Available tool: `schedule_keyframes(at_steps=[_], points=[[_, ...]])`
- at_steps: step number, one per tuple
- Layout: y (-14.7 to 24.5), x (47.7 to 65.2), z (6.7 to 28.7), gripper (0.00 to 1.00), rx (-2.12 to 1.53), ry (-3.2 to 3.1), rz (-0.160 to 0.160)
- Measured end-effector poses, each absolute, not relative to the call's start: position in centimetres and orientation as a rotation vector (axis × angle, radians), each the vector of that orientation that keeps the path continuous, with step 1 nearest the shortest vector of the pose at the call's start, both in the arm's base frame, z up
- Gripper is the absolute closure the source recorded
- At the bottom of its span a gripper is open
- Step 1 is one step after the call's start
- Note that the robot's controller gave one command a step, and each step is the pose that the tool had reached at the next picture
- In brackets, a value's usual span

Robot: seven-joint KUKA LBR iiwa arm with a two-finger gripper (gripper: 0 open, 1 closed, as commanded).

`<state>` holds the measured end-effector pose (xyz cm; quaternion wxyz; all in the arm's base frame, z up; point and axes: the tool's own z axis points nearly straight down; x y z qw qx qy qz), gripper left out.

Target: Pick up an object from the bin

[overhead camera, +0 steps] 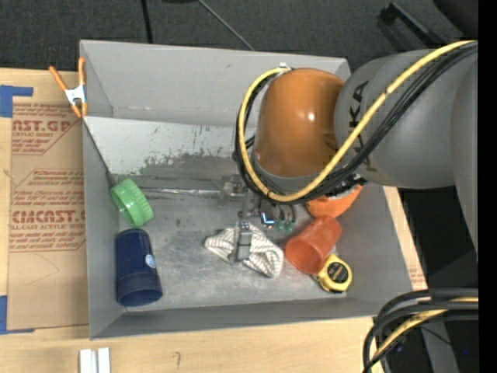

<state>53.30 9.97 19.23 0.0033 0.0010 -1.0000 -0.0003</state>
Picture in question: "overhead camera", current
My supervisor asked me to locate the yellow and black tape measure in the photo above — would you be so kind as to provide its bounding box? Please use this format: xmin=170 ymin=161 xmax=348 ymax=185
xmin=312 ymin=253 xmax=354 ymax=295

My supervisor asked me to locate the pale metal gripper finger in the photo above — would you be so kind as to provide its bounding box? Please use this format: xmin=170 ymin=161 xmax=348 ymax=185
xmin=217 ymin=174 xmax=249 ymax=208
xmin=231 ymin=221 xmax=252 ymax=265

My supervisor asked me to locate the dark blue plastic cup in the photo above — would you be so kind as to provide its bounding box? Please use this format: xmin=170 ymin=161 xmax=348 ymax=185
xmin=114 ymin=228 xmax=164 ymax=308

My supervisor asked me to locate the grey metal bin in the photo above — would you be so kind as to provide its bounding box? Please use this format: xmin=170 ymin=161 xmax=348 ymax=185
xmin=78 ymin=40 xmax=415 ymax=340

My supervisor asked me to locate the orange translucent plastic cup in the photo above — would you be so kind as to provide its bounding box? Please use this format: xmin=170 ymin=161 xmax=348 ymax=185
xmin=283 ymin=214 xmax=344 ymax=275

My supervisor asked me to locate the brown cardboard board, red print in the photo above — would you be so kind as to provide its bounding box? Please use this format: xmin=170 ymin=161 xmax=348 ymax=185
xmin=0 ymin=67 xmax=429 ymax=336

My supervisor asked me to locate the green plastic cup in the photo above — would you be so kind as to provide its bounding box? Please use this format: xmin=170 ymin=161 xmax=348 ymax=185
xmin=109 ymin=177 xmax=155 ymax=228

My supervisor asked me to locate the white checked cloth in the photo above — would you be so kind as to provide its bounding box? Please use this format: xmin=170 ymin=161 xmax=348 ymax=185
xmin=203 ymin=223 xmax=286 ymax=279

